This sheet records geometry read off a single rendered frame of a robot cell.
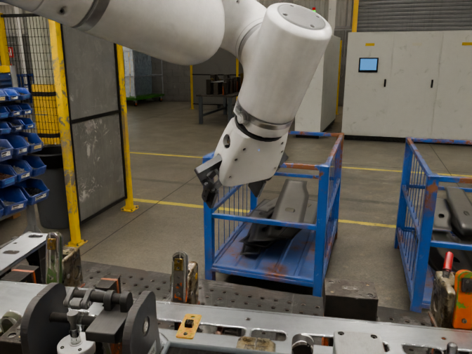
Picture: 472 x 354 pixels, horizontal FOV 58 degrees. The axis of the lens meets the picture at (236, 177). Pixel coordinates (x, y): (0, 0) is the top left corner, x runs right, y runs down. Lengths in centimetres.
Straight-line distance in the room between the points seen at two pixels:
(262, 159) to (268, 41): 19
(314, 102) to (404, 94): 164
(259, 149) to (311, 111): 797
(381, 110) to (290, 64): 804
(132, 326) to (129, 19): 45
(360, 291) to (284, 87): 65
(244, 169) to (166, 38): 27
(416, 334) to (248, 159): 57
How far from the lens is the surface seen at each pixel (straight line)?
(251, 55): 56
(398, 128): 862
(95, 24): 41
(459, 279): 107
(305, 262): 311
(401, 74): 852
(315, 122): 859
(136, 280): 180
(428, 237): 263
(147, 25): 41
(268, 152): 63
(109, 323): 73
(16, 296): 120
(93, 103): 402
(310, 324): 99
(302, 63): 53
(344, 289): 108
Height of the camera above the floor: 156
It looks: 16 degrees down
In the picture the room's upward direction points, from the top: straight up
